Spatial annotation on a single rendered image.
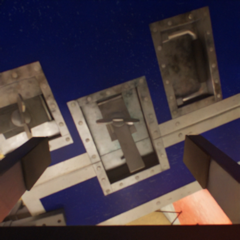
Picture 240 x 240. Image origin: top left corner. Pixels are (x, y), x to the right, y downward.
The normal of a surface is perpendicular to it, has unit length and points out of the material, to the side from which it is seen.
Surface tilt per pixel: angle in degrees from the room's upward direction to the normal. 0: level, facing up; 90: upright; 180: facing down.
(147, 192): 90
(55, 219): 90
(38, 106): 121
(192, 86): 90
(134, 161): 90
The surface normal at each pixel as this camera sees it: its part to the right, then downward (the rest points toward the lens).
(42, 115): 0.65, 0.00
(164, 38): 0.20, 0.22
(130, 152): 0.00, -0.33
